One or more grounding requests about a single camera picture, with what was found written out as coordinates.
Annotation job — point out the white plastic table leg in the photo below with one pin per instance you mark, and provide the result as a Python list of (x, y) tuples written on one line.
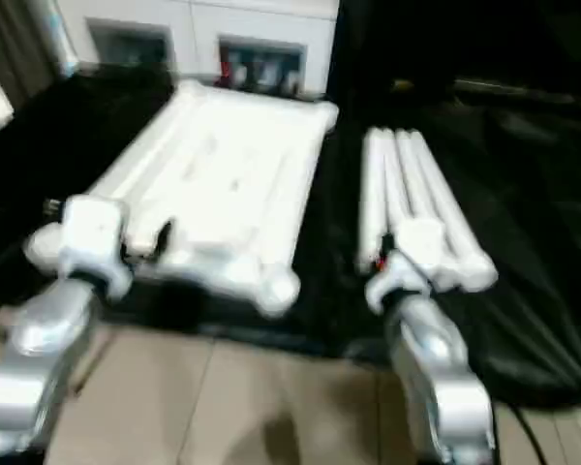
[(395, 184), (455, 228), (371, 194), (418, 189)]

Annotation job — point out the grey curtain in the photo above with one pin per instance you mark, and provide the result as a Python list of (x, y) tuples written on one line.
[(10, 48)]

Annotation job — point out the black mat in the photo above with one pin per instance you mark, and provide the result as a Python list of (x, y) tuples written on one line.
[(523, 223)]

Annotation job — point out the black furniture with gold label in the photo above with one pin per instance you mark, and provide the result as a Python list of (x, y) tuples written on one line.
[(465, 48)]

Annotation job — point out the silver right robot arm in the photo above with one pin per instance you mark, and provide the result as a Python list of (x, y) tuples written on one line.
[(445, 387)]

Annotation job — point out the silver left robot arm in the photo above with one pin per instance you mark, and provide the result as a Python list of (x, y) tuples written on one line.
[(34, 358)]

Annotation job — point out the white cabinet with glass doors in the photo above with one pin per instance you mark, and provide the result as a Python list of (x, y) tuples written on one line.
[(194, 34)]

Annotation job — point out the white plastic table top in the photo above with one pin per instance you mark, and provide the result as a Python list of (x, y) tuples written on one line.
[(223, 184)]

